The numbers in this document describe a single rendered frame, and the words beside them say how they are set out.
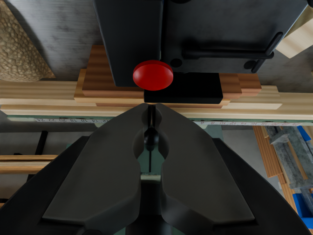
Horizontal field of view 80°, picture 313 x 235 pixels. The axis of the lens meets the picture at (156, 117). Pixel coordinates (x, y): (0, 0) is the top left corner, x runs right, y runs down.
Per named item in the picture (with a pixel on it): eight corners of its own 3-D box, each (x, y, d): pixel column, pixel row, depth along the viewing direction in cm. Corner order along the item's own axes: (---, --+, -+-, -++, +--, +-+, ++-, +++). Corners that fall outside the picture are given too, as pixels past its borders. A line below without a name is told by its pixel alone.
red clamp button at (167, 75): (175, 57, 13) (175, 68, 13) (170, 84, 16) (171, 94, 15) (131, 56, 13) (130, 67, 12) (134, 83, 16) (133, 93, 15)
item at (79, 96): (224, 71, 31) (230, 100, 29) (221, 77, 33) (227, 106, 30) (80, 68, 31) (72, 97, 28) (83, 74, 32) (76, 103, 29)
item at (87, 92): (231, 48, 27) (242, 93, 23) (227, 55, 28) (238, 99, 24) (91, 44, 26) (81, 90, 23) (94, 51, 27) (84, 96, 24)
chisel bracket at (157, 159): (175, 113, 26) (179, 176, 22) (167, 146, 39) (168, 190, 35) (123, 112, 26) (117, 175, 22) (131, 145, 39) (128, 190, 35)
